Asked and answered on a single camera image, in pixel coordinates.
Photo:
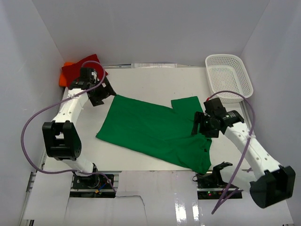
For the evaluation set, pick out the white perforated plastic basket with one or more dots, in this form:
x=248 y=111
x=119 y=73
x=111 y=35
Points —
x=227 y=73

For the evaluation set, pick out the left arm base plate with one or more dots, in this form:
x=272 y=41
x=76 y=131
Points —
x=96 y=186

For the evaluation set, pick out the folded red t shirt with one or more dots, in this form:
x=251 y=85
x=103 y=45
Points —
x=73 y=71

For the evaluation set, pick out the green t shirt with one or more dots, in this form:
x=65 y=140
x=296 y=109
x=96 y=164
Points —
x=158 y=131

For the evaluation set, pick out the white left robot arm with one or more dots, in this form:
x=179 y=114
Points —
x=61 y=139

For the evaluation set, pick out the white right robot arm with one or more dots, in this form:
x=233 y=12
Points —
x=269 y=182

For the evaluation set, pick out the folded orange t shirt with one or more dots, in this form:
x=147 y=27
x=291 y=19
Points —
x=62 y=79

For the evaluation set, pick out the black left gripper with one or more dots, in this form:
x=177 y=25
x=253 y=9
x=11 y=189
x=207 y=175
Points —
x=101 y=93

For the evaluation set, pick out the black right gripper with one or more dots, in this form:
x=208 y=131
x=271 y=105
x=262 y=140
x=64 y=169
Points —
x=200 y=123

